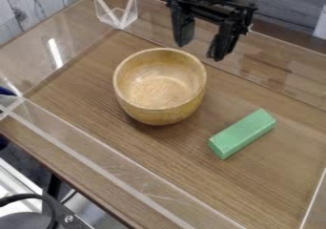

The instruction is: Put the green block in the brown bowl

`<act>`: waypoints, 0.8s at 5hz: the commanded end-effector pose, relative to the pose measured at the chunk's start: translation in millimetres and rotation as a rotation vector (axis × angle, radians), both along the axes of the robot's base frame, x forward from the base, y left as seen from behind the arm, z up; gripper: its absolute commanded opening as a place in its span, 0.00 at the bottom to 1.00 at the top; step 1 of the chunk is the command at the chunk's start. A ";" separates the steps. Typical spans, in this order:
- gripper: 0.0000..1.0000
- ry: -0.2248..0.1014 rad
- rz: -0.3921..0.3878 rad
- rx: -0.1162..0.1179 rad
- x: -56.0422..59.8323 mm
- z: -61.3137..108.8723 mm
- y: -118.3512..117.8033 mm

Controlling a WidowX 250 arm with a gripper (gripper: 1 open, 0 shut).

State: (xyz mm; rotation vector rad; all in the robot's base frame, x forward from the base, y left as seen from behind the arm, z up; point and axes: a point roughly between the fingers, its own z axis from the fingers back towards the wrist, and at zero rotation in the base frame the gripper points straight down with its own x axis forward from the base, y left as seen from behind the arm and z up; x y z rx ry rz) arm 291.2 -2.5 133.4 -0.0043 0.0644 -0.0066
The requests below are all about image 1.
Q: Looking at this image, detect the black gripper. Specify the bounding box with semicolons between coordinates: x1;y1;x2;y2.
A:
167;0;258;61

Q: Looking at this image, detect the green rectangular block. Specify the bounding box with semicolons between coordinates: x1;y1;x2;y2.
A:
207;109;277;159

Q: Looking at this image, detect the brown wooden bowl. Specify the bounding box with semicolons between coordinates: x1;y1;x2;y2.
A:
112;48;207;126

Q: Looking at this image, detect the blue object at left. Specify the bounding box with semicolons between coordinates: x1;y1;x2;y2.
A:
0;86;16;96

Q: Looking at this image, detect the black table leg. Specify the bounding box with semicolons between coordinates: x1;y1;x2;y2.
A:
47;175;63;198

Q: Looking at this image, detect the clear acrylic corner bracket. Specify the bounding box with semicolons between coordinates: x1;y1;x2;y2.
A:
94;0;138;30

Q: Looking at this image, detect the clear acrylic tray wall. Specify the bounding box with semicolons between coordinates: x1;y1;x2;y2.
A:
0;0;326;229

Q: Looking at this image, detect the black cable loop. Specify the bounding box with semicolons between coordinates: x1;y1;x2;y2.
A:
0;193;60;229

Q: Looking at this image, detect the black metal bracket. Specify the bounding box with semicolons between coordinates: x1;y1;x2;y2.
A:
43;194;95;229

